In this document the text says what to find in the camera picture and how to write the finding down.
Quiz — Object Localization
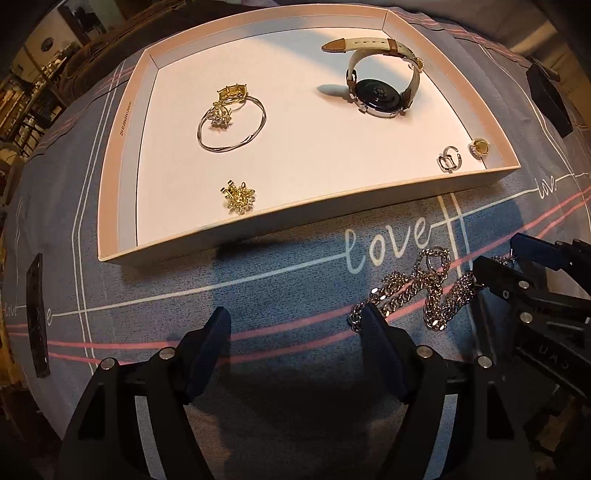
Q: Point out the silver interlocked ring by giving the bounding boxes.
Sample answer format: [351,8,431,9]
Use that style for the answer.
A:
[437,145,461,174]

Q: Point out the pink shallow cardboard tray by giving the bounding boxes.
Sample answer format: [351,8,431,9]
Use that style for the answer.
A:
[97,5,520,265]

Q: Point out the beige strap wristwatch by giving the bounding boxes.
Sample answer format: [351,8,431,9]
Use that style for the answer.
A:
[320,36,425,119]

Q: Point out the small black box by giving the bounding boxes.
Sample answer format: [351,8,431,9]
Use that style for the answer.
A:
[526,64,573,138]

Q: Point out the silver bangle bracelet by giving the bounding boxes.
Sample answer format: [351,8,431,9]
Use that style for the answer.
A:
[196,95,268,153]

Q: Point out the gold round earring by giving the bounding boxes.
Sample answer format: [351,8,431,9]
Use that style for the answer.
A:
[469,138,490,160]

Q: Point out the gold rectangular stone ring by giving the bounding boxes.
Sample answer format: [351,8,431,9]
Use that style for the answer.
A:
[217,82,253,104]

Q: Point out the blue striped love bedsheet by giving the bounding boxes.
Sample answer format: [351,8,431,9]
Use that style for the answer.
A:
[3,6,590,479]

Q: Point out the black smartphone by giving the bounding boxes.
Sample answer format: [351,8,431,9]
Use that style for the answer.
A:
[26,253,50,378]

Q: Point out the silver chain necklace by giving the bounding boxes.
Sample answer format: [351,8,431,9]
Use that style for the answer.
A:
[346,246,514,332]

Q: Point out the gold flower brooch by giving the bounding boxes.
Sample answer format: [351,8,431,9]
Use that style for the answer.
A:
[205,102,231,129]
[221,180,256,215]

